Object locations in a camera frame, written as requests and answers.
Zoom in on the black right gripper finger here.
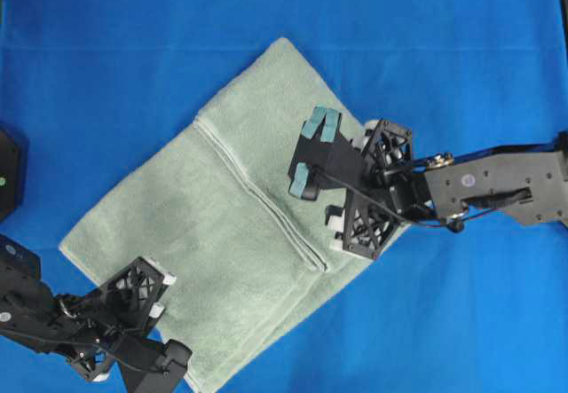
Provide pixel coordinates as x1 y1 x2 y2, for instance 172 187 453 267
326 191 398 260
354 119 413 170

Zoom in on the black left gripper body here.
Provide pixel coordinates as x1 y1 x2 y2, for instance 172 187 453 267
52 293 146 358

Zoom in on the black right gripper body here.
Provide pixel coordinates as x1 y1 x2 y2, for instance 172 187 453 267
346 165 437 223

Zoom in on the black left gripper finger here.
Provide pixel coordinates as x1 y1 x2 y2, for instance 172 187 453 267
99 256 177 322
66 347 111 382

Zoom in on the pale green bath towel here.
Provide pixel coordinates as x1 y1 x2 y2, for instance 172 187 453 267
59 37 369 392

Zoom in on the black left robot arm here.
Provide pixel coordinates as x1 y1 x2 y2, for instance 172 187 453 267
1 237 192 392

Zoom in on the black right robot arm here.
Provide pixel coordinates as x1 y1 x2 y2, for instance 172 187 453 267
326 120 567 260

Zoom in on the black base with green light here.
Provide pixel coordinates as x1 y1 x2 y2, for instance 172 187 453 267
1 122 28 221

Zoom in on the blue table cloth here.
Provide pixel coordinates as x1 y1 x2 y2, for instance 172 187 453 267
1 0 567 392

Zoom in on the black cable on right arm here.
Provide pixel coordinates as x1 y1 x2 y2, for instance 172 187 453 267
310 153 533 234

